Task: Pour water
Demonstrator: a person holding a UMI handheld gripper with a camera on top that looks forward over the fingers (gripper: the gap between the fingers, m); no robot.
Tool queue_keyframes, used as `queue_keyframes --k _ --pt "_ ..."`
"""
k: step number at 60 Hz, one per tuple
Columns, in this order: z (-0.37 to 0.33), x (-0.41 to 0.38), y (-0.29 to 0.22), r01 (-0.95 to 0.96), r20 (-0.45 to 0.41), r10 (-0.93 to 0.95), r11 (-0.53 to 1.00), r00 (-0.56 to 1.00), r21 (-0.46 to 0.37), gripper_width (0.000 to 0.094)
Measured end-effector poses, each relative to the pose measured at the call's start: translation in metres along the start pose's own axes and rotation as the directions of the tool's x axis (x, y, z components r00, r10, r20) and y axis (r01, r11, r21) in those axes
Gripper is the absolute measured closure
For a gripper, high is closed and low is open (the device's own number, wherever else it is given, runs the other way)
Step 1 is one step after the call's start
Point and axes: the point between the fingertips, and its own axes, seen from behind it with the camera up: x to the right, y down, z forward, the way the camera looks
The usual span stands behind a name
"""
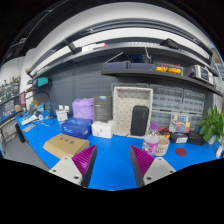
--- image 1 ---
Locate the blue packaged box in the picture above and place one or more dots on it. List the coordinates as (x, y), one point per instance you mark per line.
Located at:
(77, 127)

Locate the purple plastic bag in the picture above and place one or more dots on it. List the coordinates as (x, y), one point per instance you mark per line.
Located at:
(83, 108)

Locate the beige ceramic mug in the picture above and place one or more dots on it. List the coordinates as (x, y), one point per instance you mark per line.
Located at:
(162, 146)

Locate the white pegboard tray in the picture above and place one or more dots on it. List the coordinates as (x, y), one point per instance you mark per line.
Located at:
(124, 100)

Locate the grey drawer organizer cabinet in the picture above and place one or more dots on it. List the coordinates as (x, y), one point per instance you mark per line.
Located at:
(172, 100)

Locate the yellow tools on shelf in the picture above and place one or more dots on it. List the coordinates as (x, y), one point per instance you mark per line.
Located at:
(169, 69)

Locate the yellow multimeter with leads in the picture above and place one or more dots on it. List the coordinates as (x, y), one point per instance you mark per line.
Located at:
(164, 132)

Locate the dark grey wall shelf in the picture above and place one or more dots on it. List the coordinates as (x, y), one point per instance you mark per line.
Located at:
(163, 75)

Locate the plastic bottle with purple label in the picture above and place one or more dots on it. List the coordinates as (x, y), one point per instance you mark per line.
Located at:
(151, 140)

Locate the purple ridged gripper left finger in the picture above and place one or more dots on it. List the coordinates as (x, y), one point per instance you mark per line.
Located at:
(77, 169)

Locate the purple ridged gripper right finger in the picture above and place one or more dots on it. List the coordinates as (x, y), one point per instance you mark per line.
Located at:
(148, 169)

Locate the black small labelled box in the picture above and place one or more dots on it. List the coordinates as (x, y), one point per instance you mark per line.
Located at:
(179, 137)

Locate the clear box with coloured parts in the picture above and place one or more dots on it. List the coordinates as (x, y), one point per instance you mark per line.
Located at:
(179, 123)

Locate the black flat case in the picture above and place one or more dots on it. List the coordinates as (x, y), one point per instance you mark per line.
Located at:
(195, 138)

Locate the brown cardboard box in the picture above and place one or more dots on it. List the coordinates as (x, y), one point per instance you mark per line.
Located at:
(63, 145)

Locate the grey oscilloscope on shelf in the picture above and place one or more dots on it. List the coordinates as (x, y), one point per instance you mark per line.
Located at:
(199, 73)

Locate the white small box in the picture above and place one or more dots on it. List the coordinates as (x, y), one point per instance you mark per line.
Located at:
(102, 129)

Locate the black rectangular speaker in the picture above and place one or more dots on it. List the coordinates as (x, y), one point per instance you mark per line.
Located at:
(139, 120)

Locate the dark grey upright box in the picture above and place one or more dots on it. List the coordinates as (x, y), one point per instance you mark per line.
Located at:
(103, 108)

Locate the red round coaster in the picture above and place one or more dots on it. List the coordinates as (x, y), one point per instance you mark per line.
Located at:
(181, 151)

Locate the green potted plant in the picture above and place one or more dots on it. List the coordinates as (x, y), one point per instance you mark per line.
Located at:
(212, 126)

